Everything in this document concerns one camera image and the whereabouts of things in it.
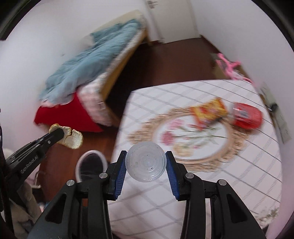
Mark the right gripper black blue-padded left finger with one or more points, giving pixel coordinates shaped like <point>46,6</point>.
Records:
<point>80,210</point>

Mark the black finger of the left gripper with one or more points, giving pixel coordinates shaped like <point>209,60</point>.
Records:
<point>25,160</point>

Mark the clear plastic lid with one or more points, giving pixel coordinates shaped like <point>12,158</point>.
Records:
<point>145,161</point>

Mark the red soda can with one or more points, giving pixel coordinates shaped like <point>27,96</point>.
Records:
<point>246,116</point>

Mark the orange snack wrapper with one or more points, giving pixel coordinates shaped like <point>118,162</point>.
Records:
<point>208,112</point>

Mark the white round trash bin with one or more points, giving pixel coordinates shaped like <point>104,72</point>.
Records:
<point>90,165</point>

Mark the red bed sheet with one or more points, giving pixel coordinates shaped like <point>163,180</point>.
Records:
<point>72,115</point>

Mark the white checked tablecloth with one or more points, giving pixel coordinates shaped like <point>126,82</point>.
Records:
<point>248,160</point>

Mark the pink checked mattress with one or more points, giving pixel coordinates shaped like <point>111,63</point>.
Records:
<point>94,94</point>

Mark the light blue blanket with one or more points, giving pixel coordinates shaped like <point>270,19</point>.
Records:
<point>90,63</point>

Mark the pink toy scooter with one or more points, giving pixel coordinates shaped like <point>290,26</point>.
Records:
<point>230,68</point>

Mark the white door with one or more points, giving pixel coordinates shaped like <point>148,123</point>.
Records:
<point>171,21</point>

